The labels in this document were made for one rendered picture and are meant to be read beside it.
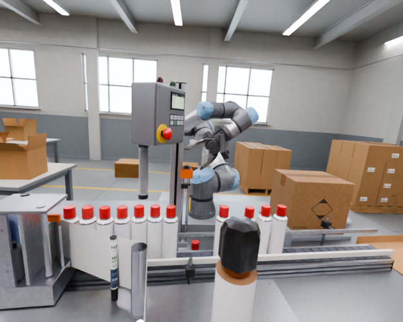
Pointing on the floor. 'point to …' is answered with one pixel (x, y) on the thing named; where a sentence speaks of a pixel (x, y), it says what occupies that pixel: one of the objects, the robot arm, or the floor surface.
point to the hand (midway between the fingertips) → (192, 161)
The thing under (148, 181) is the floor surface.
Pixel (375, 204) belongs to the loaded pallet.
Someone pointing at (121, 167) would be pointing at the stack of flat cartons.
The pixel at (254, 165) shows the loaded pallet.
